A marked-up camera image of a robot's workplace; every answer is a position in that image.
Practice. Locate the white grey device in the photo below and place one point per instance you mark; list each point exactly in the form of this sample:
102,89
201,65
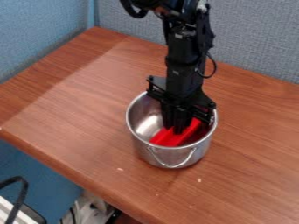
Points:
27,215

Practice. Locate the metal pot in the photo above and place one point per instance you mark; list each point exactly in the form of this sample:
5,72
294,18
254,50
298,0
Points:
157,145

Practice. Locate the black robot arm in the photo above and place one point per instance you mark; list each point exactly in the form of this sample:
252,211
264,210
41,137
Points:
189,38

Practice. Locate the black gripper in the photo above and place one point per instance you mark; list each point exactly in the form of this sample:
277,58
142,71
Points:
180,92

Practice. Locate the white plastic bag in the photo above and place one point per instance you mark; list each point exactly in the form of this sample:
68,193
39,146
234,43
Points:
90,210

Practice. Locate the red block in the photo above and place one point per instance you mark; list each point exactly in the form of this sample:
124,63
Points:
169,139

